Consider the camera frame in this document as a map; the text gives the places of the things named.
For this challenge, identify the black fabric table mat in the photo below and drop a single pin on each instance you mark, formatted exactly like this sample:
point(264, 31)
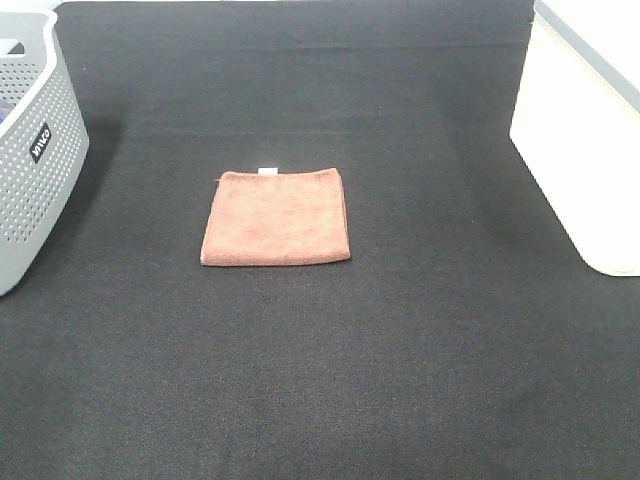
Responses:
point(465, 338)

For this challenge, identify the brown towel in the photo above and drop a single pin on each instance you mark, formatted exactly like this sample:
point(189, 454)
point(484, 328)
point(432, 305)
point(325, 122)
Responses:
point(289, 219)

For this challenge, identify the grey perforated plastic basket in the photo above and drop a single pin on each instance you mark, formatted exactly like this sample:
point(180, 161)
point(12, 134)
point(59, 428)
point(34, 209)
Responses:
point(44, 141)

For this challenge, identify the white plastic bin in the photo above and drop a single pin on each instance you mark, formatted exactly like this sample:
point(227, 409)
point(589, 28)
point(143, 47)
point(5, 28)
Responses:
point(576, 125)

